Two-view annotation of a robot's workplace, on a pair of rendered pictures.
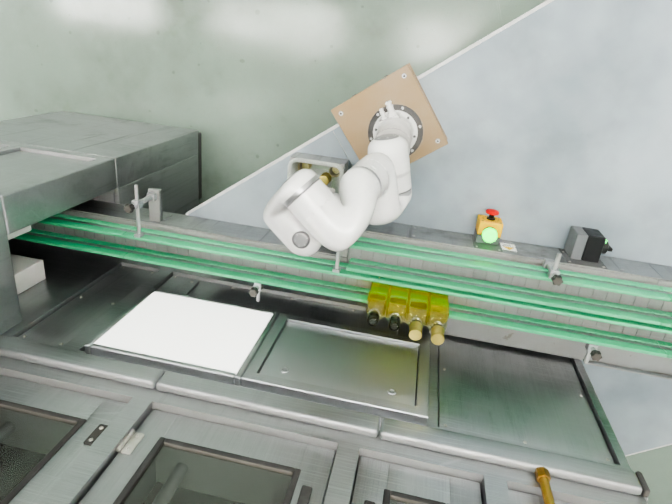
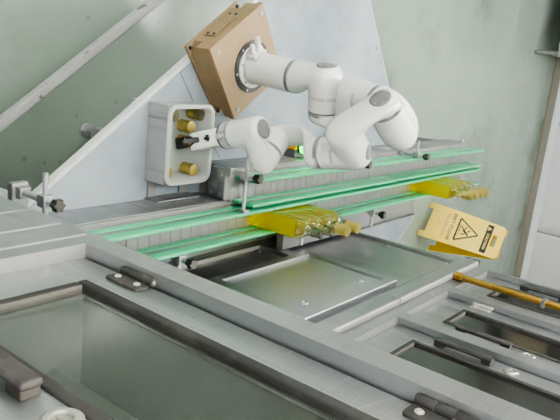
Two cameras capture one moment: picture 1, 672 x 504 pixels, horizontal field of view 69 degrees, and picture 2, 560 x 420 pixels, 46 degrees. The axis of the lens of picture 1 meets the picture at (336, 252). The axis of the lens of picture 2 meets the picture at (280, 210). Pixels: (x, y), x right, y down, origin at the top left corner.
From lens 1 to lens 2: 1.60 m
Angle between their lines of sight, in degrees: 58
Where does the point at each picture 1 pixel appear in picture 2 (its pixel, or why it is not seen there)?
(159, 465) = not seen: hidden behind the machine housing
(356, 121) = (227, 58)
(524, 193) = (302, 109)
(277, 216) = (359, 135)
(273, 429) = (367, 332)
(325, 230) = (411, 132)
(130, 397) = not seen: hidden behind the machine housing
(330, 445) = (393, 322)
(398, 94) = (256, 30)
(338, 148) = (185, 91)
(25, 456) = not seen: outside the picture
